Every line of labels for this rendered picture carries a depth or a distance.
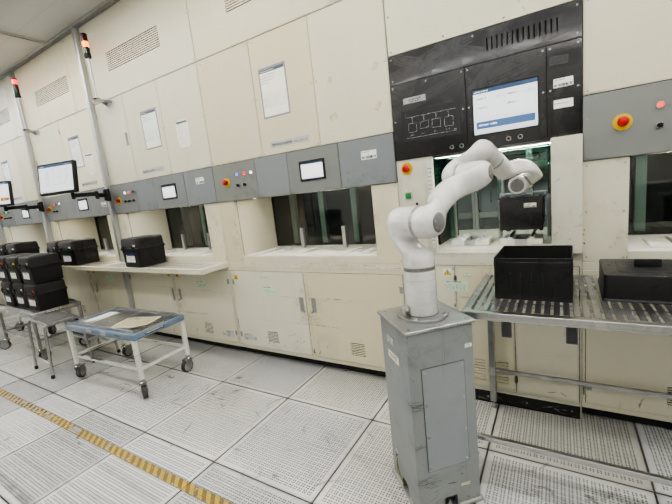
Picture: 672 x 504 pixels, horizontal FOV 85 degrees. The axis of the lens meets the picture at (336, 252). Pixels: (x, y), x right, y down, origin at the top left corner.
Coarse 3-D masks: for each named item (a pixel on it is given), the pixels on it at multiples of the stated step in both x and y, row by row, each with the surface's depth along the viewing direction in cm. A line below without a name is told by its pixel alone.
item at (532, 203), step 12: (528, 192) 203; (504, 204) 202; (516, 204) 199; (528, 204) 196; (540, 204) 193; (504, 216) 203; (516, 216) 200; (528, 216) 197; (540, 216) 194; (504, 228) 204; (516, 228) 201; (528, 228) 198; (540, 228) 195
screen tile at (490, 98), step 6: (480, 96) 179; (486, 96) 178; (492, 96) 177; (480, 102) 180; (486, 102) 178; (492, 102) 177; (498, 102) 176; (492, 108) 178; (498, 108) 176; (480, 114) 181; (486, 114) 180; (492, 114) 178; (498, 114) 177
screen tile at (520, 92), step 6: (534, 84) 167; (510, 90) 172; (516, 90) 171; (522, 90) 170; (534, 90) 168; (510, 96) 173; (516, 96) 172; (522, 96) 170; (528, 96) 169; (534, 96) 168; (522, 102) 171; (528, 102) 170; (534, 102) 168; (510, 108) 174; (516, 108) 173; (522, 108) 171; (528, 108) 170; (534, 108) 169
